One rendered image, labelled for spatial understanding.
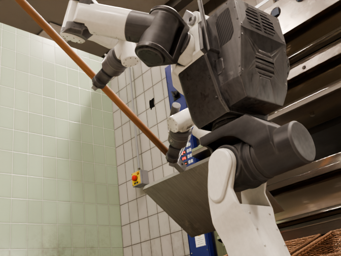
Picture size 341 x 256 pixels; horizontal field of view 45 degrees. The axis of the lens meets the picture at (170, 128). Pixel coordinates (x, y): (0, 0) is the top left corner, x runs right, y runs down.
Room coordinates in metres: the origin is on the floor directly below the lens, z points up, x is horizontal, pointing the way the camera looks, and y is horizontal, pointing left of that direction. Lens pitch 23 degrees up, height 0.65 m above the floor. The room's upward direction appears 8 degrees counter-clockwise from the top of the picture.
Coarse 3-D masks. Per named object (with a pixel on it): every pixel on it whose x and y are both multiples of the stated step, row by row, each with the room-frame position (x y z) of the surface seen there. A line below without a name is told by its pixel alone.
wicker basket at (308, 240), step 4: (308, 236) 1.94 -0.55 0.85; (312, 236) 1.93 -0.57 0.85; (316, 236) 1.87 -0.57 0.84; (320, 236) 1.90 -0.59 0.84; (292, 240) 2.00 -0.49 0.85; (296, 240) 1.98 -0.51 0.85; (300, 240) 1.97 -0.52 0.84; (304, 240) 1.95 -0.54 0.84; (308, 240) 1.83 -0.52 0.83; (312, 240) 1.84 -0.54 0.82; (288, 244) 2.02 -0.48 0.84; (292, 244) 2.00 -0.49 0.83; (296, 244) 1.98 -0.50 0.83; (300, 244) 1.97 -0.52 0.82; (304, 244) 1.78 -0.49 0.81; (308, 244) 1.81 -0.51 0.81; (288, 248) 2.01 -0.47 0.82; (292, 248) 2.00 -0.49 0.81; (296, 248) 1.73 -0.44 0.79; (300, 248) 1.76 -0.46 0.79; (292, 252) 1.70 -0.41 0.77
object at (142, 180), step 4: (136, 172) 2.69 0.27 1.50; (140, 172) 2.67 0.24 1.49; (144, 172) 2.69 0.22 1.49; (140, 176) 2.67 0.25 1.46; (144, 176) 2.69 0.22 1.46; (136, 180) 2.70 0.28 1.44; (140, 180) 2.67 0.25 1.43; (144, 180) 2.69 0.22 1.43; (148, 180) 2.71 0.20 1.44; (132, 184) 2.73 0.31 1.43; (136, 184) 2.70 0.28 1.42; (140, 184) 2.69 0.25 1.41; (144, 184) 2.71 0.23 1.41
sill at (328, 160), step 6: (330, 156) 1.82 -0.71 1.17; (336, 156) 1.80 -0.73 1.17; (312, 162) 1.89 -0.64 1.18; (318, 162) 1.87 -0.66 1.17; (324, 162) 1.85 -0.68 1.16; (330, 162) 1.83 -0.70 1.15; (336, 162) 1.81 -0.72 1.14; (300, 168) 1.93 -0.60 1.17; (306, 168) 1.91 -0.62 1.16; (312, 168) 1.89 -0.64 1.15; (318, 168) 1.87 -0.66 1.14; (282, 174) 2.01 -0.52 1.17; (288, 174) 1.98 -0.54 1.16; (294, 174) 1.96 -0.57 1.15; (300, 174) 1.94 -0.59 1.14; (270, 180) 2.06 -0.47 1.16; (276, 180) 2.04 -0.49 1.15; (282, 180) 2.01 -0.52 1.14
